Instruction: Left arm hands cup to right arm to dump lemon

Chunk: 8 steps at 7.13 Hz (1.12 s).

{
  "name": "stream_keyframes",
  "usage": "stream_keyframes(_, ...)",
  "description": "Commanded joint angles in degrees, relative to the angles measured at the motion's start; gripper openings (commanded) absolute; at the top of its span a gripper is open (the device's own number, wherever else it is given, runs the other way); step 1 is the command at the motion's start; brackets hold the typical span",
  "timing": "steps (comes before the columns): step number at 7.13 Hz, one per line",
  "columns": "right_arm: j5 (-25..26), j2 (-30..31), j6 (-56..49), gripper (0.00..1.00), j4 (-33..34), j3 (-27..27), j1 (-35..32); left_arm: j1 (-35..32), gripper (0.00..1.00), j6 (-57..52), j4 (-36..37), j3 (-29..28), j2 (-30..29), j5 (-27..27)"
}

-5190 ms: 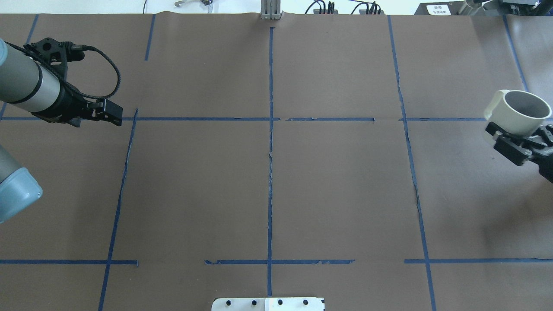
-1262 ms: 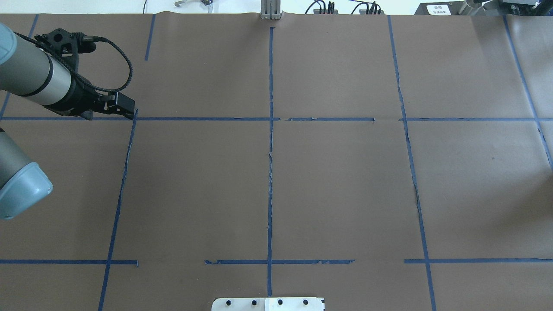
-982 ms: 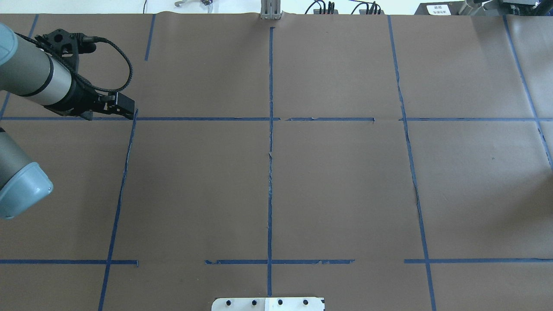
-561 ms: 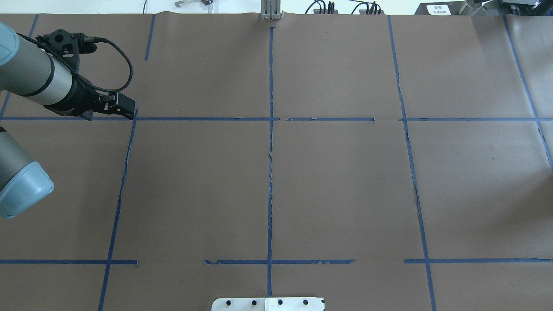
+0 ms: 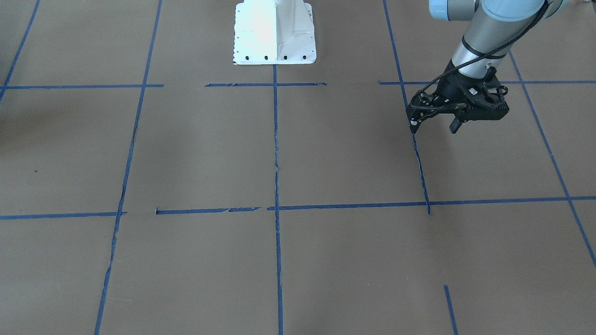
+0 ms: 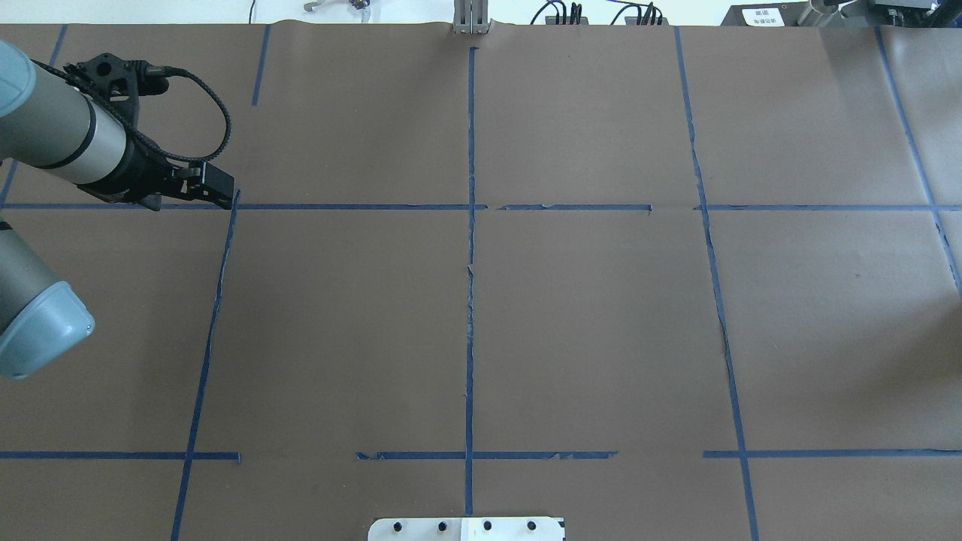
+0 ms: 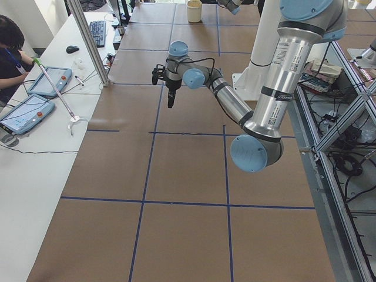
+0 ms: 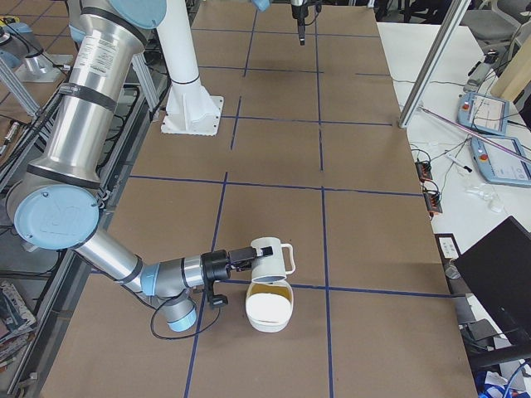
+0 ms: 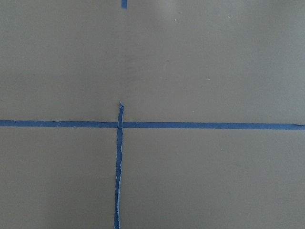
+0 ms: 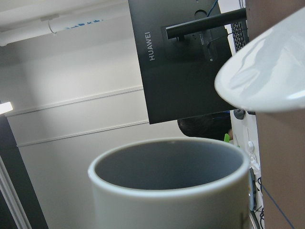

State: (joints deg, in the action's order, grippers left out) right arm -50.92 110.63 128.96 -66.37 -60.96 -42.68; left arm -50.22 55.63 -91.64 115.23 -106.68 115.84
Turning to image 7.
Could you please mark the black computer keyboard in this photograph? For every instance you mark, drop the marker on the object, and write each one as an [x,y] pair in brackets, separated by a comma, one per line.
[98,32]

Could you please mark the purple thin rod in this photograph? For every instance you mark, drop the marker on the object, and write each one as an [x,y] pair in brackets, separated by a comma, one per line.
[74,118]

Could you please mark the stack of magazines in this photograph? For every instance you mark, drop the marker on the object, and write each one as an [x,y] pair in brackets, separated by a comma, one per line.
[320,80]

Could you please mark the aluminium frame post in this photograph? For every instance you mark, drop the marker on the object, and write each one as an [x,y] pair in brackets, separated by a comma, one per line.
[79,16]

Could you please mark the black computer mouse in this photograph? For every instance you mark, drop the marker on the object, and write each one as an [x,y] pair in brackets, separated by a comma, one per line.
[71,49]

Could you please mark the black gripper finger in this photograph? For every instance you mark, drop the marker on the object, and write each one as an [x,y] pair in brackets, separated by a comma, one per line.
[170,98]

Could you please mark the cream white plastic bin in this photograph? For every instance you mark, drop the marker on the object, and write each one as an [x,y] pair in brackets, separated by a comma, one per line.
[194,11]

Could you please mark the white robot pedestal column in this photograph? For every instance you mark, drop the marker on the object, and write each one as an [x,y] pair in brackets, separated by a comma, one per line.
[248,84]

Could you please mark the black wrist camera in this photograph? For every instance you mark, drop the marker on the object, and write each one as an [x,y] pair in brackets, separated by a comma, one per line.
[158,73]

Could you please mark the lower teach pendant tablet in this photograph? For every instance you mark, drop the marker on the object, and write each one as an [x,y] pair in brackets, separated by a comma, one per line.
[27,115]

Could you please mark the seated person black shirt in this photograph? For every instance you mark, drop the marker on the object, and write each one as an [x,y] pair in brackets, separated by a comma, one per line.
[15,63]

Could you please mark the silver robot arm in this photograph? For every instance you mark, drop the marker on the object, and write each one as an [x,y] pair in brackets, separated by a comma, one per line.
[302,25]
[231,5]

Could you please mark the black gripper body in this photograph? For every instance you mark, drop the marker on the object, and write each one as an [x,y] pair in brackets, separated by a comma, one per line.
[172,84]

